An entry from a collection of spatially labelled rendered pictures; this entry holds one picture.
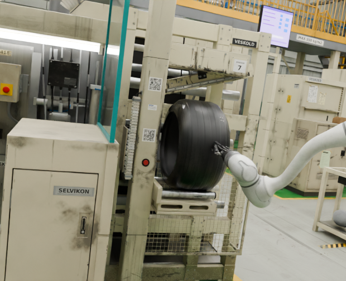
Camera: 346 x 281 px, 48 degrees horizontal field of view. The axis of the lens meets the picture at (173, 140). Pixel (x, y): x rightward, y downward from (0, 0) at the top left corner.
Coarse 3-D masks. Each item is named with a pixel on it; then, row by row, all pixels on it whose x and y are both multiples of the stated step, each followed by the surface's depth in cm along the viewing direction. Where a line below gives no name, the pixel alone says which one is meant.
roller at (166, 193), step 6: (162, 192) 222; (168, 192) 223; (174, 192) 224; (180, 192) 225; (186, 192) 226; (192, 192) 228; (198, 192) 229; (204, 192) 230; (210, 192) 231; (204, 198) 231; (210, 198) 232
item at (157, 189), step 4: (156, 184) 223; (152, 188) 228; (156, 188) 220; (160, 188) 217; (152, 192) 228; (156, 192) 219; (160, 192) 218; (152, 196) 227; (156, 196) 218; (160, 196) 218; (156, 200) 218; (160, 200) 218
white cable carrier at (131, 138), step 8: (136, 96) 218; (136, 104) 218; (136, 112) 219; (136, 120) 220; (136, 128) 221; (128, 136) 224; (128, 144) 222; (128, 152) 222; (128, 160) 222; (128, 168) 226
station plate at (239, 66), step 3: (234, 60) 256; (237, 60) 257; (240, 60) 257; (234, 63) 256; (237, 63) 257; (240, 63) 258; (243, 63) 258; (246, 63) 259; (234, 66) 257; (237, 66) 257; (240, 66) 258; (243, 66) 259; (234, 69) 257; (237, 69) 258; (240, 69) 258; (243, 69) 259; (243, 72) 259
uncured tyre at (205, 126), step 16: (176, 112) 226; (192, 112) 217; (208, 112) 221; (176, 128) 261; (192, 128) 212; (208, 128) 214; (224, 128) 218; (160, 144) 255; (176, 144) 264; (192, 144) 210; (208, 144) 212; (224, 144) 216; (160, 160) 252; (176, 160) 218; (192, 160) 211; (208, 160) 214; (176, 176) 219; (192, 176) 216; (208, 176) 218
